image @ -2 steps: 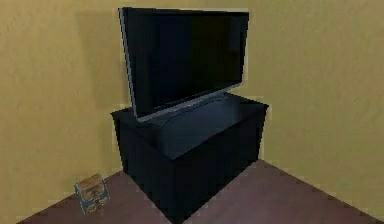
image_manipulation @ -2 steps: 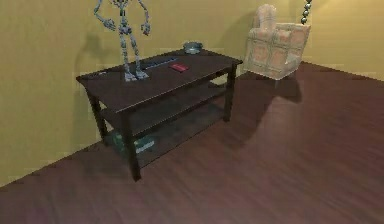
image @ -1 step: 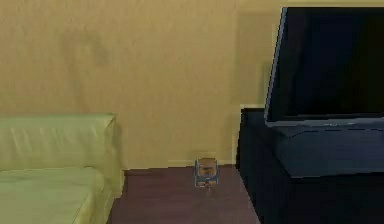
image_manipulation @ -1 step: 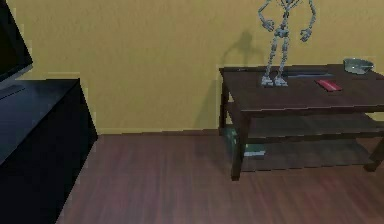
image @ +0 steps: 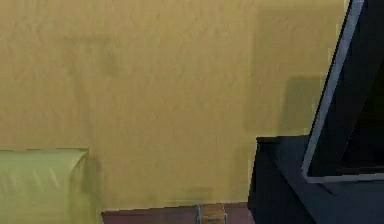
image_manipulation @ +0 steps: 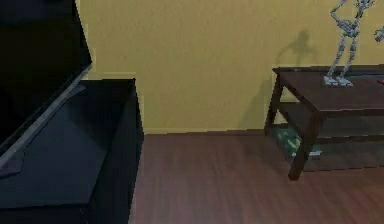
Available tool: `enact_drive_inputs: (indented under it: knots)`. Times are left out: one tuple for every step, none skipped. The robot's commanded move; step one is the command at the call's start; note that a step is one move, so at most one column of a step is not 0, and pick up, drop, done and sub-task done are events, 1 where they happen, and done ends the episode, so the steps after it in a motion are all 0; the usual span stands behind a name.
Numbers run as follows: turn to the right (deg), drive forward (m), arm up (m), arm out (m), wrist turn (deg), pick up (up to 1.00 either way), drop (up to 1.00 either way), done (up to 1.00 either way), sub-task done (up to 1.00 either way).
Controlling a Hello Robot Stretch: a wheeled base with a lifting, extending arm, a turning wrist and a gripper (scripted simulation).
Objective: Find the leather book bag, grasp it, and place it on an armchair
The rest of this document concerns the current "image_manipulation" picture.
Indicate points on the grey humanoid figure statue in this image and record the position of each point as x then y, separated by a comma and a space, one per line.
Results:
346, 36

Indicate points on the green patterned rug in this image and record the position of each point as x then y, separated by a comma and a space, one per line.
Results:
290, 141

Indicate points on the grey statue fragment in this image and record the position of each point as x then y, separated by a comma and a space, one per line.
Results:
379, 34

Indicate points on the black television stand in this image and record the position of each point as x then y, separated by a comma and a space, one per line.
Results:
83, 150

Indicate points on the dark brown wooden table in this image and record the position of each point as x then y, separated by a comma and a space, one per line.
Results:
333, 96

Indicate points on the black television set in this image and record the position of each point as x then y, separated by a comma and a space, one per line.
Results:
33, 60

